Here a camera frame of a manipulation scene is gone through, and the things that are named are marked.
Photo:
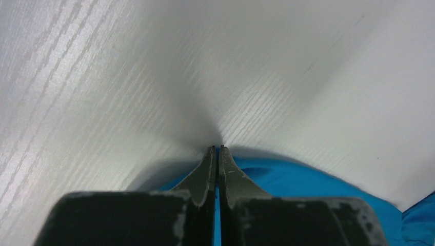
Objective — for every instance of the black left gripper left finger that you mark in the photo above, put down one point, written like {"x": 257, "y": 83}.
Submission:
{"x": 183, "y": 215}

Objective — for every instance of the bright blue t shirt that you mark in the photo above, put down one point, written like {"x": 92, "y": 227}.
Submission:
{"x": 281, "y": 178}

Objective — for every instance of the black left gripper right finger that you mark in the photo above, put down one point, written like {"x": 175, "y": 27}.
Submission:
{"x": 252, "y": 216}

